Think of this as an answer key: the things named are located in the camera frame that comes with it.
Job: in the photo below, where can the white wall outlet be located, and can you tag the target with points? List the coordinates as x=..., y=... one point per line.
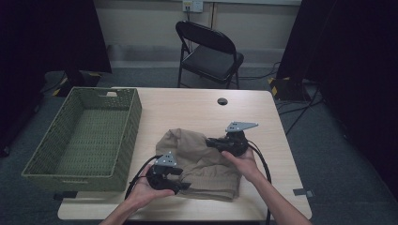
x=192, y=5

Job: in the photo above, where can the black curtain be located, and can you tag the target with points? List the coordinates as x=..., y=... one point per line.
x=350, y=62
x=47, y=47

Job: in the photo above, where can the black folding chair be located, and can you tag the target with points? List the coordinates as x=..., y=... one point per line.
x=212, y=59

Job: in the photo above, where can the black stand base yellow tape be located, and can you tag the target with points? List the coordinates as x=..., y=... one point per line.
x=287, y=89

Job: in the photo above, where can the person's right hand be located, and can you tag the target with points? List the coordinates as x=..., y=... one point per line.
x=247, y=164

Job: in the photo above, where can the person's left hand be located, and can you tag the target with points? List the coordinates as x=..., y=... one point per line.
x=144, y=193

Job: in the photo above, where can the thin wall pipe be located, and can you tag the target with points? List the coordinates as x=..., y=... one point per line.
x=214, y=15

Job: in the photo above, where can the grey tape strip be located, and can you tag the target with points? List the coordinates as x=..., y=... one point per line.
x=65, y=195
x=302, y=192

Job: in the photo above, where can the beige shorts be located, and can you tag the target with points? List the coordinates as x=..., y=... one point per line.
x=200, y=168

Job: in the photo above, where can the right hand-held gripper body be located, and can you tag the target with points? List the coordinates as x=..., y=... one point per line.
x=236, y=142

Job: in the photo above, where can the green woven basket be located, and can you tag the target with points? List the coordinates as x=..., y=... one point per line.
x=90, y=137

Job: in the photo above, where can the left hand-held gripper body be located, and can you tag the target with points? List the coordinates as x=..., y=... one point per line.
x=161, y=178

